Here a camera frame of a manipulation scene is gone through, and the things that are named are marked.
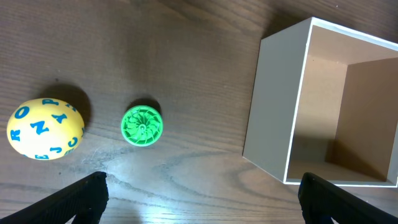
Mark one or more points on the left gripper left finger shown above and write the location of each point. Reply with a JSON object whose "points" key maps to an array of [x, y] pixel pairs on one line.
{"points": [[81, 202]]}

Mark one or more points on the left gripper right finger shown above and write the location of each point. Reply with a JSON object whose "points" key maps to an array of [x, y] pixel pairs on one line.
{"points": [[324, 202]]}

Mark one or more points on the white cardboard box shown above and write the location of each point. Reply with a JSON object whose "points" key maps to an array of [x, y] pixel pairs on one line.
{"points": [[325, 101]]}

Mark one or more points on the yellow letter ball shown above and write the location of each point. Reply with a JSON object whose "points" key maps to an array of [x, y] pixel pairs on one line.
{"points": [[45, 129]]}

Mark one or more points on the green ridged disc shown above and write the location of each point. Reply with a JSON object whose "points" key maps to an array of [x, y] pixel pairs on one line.
{"points": [[142, 125]]}

